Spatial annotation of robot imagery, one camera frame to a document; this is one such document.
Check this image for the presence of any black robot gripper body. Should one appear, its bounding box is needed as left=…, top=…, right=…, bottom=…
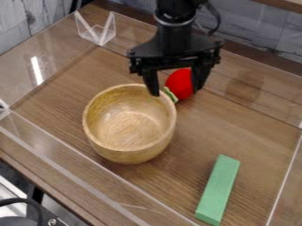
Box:
left=127, top=21, right=224, bottom=75

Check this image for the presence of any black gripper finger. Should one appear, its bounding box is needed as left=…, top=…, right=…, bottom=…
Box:
left=141, top=69, right=159, bottom=96
left=191, top=57, right=212, bottom=93

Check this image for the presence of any green rectangular block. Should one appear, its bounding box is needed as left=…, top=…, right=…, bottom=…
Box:
left=195, top=154, right=240, bottom=226

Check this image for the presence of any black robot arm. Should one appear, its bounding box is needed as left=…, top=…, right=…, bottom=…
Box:
left=127, top=0, right=224, bottom=96

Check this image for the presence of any light wooden bowl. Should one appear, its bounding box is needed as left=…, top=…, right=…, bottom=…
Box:
left=83, top=83, right=176, bottom=164

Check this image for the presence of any red plush strawberry toy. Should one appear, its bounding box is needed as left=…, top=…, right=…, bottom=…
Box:
left=164, top=68, right=193, bottom=103

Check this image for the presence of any black metal table leg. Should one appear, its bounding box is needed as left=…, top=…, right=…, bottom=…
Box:
left=26, top=184, right=44, bottom=205

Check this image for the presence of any clear acrylic corner bracket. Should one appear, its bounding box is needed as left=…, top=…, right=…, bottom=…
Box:
left=75, top=11, right=116, bottom=46

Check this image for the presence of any clear acrylic tray wall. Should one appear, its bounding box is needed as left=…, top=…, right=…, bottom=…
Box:
left=0, top=16, right=302, bottom=226

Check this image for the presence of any black cable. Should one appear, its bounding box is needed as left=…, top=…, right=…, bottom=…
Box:
left=0, top=197, right=44, bottom=226

